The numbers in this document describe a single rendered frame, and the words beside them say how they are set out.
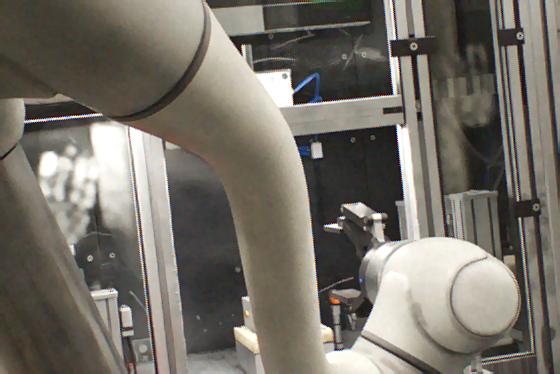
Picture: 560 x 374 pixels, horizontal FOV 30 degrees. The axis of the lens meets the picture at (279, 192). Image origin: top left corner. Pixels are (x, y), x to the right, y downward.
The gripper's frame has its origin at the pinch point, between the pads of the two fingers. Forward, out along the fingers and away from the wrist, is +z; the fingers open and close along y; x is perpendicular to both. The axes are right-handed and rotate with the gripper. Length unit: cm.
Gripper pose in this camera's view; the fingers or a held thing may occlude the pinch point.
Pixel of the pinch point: (344, 261)
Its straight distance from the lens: 134.8
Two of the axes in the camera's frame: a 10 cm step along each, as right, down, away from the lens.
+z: -2.4, -0.2, 9.7
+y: -1.1, -9.9, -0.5
